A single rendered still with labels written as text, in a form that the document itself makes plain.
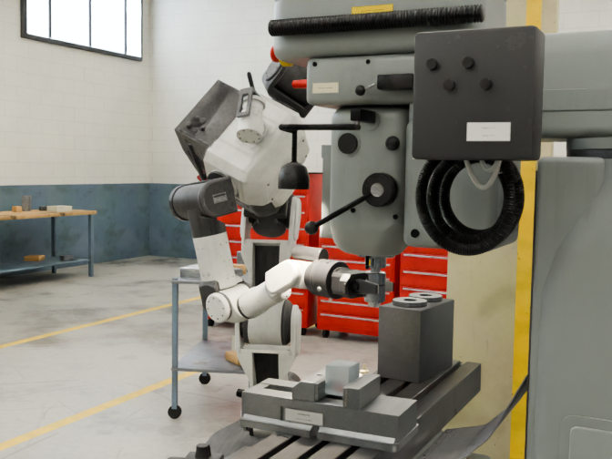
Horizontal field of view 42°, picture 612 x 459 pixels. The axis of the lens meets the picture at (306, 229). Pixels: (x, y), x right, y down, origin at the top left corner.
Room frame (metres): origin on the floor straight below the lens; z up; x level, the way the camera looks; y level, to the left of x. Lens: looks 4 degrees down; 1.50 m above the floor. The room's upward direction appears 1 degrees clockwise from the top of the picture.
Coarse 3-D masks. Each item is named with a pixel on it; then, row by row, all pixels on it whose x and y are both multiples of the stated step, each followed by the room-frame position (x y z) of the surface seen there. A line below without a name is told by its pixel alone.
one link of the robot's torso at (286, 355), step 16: (240, 336) 2.44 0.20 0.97; (240, 352) 2.43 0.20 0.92; (256, 352) 2.45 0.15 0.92; (272, 352) 2.42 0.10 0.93; (288, 352) 2.41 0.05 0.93; (256, 368) 2.48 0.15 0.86; (272, 368) 2.47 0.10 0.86; (288, 368) 2.42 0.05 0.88; (256, 384) 2.51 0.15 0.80; (256, 432) 2.52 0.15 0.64; (272, 432) 2.51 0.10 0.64
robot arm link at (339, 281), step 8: (320, 264) 1.84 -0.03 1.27; (328, 264) 1.83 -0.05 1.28; (336, 264) 1.83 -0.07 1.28; (344, 264) 1.85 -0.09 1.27; (320, 272) 1.82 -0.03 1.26; (328, 272) 1.81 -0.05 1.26; (336, 272) 1.79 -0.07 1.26; (344, 272) 1.79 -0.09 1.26; (352, 272) 1.77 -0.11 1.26; (360, 272) 1.78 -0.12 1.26; (320, 280) 1.82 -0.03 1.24; (328, 280) 1.81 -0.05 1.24; (336, 280) 1.78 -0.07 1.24; (344, 280) 1.74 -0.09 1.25; (352, 280) 1.75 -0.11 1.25; (320, 288) 1.82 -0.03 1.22; (328, 288) 1.81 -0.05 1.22; (336, 288) 1.78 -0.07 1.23; (344, 288) 1.74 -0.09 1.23; (328, 296) 1.82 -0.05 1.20; (336, 296) 1.83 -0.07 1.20; (344, 296) 1.76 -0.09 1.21; (352, 296) 1.75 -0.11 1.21; (360, 296) 1.77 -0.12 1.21
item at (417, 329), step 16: (384, 304) 2.04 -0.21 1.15; (400, 304) 2.01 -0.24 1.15; (416, 304) 2.00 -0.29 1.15; (432, 304) 2.06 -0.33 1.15; (448, 304) 2.11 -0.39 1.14; (384, 320) 2.02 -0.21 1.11; (400, 320) 1.99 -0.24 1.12; (416, 320) 1.97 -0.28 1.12; (432, 320) 2.02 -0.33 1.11; (448, 320) 2.11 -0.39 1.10; (384, 336) 2.02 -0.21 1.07; (400, 336) 1.99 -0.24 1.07; (416, 336) 1.97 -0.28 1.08; (432, 336) 2.02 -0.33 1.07; (448, 336) 2.12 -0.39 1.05; (384, 352) 2.02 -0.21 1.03; (400, 352) 1.99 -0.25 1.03; (416, 352) 1.97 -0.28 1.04; (432, 352) 2.03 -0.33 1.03; (448, 352) 2.12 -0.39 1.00; (384, 368) 2.02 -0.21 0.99; (400, 368) 1.99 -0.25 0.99; (416, 368) 1.97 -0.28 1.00; (432, 368) 2.03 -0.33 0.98
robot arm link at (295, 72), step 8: (288, 72) 2.19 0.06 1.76; (296, 72) 2.20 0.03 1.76; (304, 72) 2.21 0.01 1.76; (280, 80) 2.19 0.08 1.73; (288, 80) 2.20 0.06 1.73; (280, 88) 2.22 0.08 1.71; (288, 88) 2.21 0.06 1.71; (296, 88) 2.21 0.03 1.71; (304, 88) 2.22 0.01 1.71; (296, 96) 2.23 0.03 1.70; (304, 96) 2.23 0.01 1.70; (304, 104) 2.25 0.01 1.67
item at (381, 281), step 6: (372, 282) 1.73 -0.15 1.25; (378, 282) 1.73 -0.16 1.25; (384, 282) 1.75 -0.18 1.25; (384, 288) 1.75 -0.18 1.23; (366, 294) 1.74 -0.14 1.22; (372, 294) 1.73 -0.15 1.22; (378, 294) 1.73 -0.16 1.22; (384, 294) 1.75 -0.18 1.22; (366, 300) 1.74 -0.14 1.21; (372, 300) 1.73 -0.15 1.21; (378, 300) 1.73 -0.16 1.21; (384, 300) 1.75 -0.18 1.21
